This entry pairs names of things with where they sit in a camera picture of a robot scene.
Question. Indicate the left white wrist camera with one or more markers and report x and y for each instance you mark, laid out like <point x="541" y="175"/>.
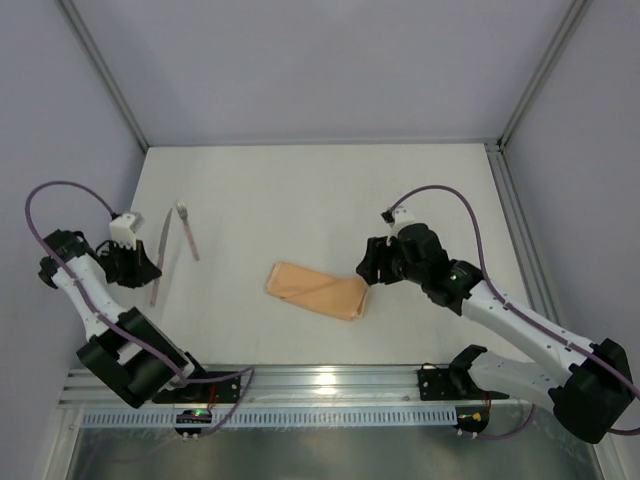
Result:
<point x="123" y="229"/>

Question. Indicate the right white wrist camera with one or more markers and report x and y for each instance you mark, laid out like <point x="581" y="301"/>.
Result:
<point x="397" y="219"/>

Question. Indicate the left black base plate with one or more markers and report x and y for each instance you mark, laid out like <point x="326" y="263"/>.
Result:
<point x="224" y="392"/>

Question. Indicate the silver fork pink handle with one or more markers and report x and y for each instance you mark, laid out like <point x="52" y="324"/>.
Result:
<point x="183" y="214"/>

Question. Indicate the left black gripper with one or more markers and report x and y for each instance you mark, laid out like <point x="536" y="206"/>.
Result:
<point x="132" y="262"/>

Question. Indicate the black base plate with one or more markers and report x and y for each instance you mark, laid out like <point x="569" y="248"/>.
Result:
<point x="224" y="392"/>
<point x="437" y="383"/>

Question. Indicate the pink handled utensil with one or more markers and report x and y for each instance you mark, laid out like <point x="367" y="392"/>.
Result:
<point x="160" y="256"/>

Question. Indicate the frame post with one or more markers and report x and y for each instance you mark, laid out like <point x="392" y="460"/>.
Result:
<point x="551" y="55"/>
<point x="81" y="32"/>

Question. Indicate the left frame post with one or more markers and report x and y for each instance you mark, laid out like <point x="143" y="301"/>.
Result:
<point x="81" y="32"/>

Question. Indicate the left black controller board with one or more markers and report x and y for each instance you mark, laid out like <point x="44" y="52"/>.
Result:
<point x="191" y="423"/>

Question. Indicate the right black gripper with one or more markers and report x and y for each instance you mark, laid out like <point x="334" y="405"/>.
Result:
<point x="378" y="260"/>

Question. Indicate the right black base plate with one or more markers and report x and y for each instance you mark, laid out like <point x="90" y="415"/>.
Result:
<point x="437" y="383"/>

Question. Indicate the right black controller board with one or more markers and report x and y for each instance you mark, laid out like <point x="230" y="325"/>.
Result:
<point x="471" y="421"/>

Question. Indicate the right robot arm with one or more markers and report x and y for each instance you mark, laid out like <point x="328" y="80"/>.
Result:
<point x="587" y="386"/>

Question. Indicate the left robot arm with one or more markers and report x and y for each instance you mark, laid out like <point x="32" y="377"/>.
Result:
<point x="123" y="349"/>

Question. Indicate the front aluminium rail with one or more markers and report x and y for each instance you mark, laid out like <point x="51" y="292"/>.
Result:
<point x="334" y="385"/>

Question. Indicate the white slotted cable duct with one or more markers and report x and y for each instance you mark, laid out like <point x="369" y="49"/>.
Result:
<point x="271" y="417"/>

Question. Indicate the right side aluminium rail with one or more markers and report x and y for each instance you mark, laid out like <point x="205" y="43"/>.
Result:
<point x="529" y="263"/>

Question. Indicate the black controller board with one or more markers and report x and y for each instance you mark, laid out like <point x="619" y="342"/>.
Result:
<point x="471" y="421"/>
<point x="191" y="423"/>

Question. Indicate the right frame post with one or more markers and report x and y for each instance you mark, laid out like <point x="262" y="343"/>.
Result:
<point x="551" y="55"/>

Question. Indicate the aluminium rail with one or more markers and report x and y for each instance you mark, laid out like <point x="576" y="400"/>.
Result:
<point x="334" y="385"/>
<point x="529" y="263"/>

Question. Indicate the orange cloth napkin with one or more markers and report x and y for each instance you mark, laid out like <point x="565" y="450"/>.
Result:
<point x="343" y="298"/>

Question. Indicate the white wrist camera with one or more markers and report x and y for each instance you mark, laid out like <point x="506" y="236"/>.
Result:
<point x="123" y="229"/>
<point x="397" y="219"/>

